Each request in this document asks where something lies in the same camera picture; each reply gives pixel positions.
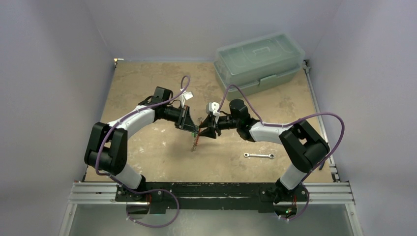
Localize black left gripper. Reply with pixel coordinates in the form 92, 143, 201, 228
162, 104, 198, 133

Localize steel key organizer red handle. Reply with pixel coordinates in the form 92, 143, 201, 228
191, 133, 199, 152

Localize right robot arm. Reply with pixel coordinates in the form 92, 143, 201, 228
199, 99, 330, 203

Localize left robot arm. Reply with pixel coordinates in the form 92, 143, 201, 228
84, 87, 198, 201

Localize silver combination wrench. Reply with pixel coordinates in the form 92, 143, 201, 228
244, 153, 274, 159

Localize clear plastic storage bin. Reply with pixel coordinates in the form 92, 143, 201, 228
213, 32, 305, 101

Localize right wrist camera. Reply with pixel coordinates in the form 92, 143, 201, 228
206, 102, 220, 117

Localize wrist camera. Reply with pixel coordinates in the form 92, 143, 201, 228
206, 102, 220, 117
179, 90, 193, 107

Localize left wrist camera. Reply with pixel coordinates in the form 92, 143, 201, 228
179, 90, 193, 107

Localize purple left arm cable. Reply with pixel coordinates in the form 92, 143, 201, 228
95, 76, 192, 229

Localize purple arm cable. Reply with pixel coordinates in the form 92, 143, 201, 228
95, 76, 192, 229
219, 85, 346, 222

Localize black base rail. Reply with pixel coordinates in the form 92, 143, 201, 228
115, 182, 309, 217

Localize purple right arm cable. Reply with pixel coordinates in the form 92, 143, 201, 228
219, 85, 346, 222

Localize blue handled pliers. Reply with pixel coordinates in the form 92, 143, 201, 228
319, 161, 326, 170

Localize aluminium frame rail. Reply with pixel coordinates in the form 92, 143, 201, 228
59, 182, 363, 236

